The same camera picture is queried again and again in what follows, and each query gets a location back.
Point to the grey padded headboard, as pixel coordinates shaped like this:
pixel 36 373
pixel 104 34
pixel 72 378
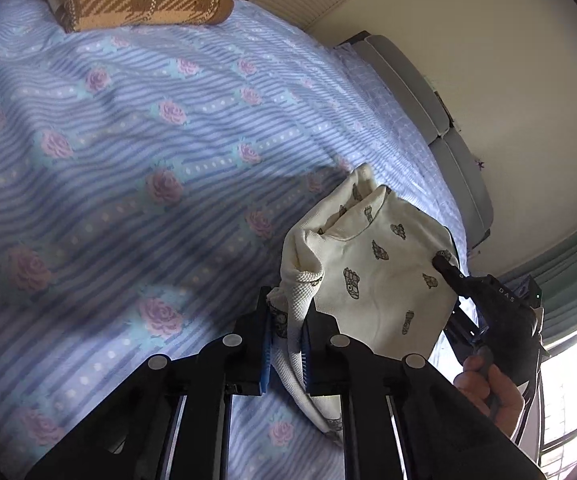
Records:
pixel 424 106

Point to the bright window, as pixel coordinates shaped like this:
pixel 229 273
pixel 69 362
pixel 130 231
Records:
pixel 558 447

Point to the person's right hand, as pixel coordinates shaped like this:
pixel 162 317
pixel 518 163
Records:
pixel 496 396

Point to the teal window curtain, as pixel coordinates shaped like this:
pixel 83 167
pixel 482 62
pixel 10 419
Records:
pixel 555 272

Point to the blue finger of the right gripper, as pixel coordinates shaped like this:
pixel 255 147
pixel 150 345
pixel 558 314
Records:
pixel 451 274

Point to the blue floral bed sheet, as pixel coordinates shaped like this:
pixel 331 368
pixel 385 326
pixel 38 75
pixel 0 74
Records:
pixel 148 177

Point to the cream patterned polo shirt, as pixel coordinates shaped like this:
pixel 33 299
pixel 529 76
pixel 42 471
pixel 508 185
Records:
pixel 363 255

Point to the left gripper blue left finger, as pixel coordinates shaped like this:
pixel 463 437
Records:
pixel 254 362

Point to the brown plaid folded garment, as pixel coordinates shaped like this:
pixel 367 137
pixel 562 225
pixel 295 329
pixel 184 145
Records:
pixel 83 15

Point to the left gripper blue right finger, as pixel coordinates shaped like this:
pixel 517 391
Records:
pixel 320 366

